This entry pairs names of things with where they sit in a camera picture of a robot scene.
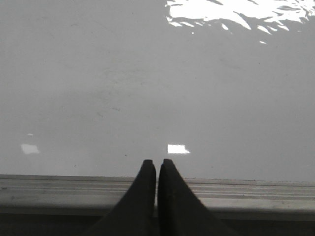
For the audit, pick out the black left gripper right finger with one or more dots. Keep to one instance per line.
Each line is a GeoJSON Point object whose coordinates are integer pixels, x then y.
{"type": "Point", "coordinates": [180, 212]}

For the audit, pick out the white whiteboard with aluminium frame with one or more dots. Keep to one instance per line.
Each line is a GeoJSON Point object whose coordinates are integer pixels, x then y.
{"type": "Point", "coordinates": [224, 88]}

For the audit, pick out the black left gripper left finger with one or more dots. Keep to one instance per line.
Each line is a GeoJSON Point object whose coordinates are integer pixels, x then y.
{"type": "Point", "coordinates": [132, 215]}

